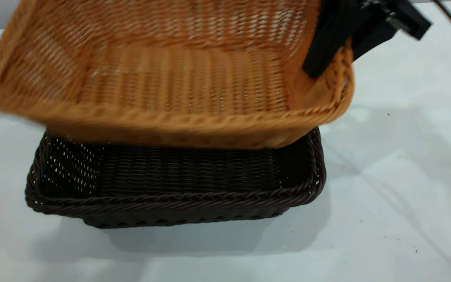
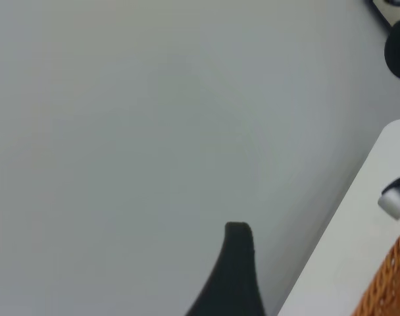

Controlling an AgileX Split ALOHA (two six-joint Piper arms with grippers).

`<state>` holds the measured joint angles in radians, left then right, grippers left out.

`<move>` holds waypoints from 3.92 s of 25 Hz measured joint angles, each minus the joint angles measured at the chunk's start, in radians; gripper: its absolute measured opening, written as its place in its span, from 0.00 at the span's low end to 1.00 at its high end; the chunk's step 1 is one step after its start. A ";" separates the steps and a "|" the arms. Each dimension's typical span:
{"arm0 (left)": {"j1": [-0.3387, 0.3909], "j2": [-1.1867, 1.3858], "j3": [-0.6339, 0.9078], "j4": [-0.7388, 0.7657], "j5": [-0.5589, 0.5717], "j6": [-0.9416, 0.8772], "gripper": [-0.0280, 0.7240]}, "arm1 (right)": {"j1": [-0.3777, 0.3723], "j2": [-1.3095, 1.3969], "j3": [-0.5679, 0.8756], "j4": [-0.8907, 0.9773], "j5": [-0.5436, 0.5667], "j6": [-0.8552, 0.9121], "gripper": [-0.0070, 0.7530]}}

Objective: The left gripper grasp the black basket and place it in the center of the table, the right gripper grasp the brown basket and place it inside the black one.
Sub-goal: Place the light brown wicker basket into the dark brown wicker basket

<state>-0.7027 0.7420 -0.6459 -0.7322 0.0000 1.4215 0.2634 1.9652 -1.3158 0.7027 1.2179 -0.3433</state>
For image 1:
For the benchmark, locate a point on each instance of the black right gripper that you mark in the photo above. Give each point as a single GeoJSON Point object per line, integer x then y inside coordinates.
{"type": "Point", "coordinates": [401, 13]}

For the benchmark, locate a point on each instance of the orange woven wicker basket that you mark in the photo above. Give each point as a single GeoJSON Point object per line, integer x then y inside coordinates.
{"type": "Point", "coordinates": [170, 78]}

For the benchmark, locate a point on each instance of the black woven wicker basket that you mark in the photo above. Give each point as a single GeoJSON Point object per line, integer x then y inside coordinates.
{"type": "Point", "coordinates": [170, 176]}

